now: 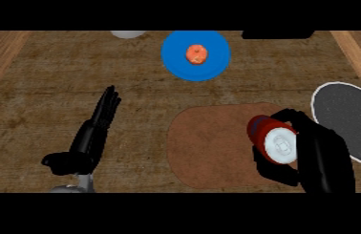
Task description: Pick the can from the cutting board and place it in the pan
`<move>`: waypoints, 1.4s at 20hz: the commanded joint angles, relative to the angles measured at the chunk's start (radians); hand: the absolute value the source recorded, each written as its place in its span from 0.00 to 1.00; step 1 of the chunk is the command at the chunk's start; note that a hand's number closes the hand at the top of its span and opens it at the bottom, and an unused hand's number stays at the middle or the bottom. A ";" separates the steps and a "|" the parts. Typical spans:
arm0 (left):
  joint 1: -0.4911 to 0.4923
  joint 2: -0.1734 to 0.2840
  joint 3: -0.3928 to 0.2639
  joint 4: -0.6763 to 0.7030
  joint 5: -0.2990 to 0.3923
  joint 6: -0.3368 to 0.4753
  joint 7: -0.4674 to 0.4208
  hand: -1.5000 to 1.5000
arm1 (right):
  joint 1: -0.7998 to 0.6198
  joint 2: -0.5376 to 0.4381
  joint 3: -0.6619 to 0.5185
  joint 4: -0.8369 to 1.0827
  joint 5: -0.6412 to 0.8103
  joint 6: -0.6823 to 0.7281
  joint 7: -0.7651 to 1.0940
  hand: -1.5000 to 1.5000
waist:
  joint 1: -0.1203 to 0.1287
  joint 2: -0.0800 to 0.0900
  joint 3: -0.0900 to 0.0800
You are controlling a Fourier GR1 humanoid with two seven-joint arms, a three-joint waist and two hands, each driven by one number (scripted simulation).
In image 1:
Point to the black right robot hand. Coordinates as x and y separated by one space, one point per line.
324 161

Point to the orange fruit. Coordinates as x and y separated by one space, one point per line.
196 54

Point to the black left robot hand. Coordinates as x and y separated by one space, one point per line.
88 139

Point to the dark grey pan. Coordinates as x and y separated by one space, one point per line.
340 116

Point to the white bowl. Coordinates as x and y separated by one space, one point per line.
127 34

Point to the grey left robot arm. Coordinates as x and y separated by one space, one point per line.
75 185

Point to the blue plate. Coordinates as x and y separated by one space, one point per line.
194 58

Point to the black appliance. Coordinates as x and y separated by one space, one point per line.
277 34

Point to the brown cutting board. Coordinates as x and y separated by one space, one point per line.
211 148

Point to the red can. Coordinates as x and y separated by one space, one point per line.
272 139

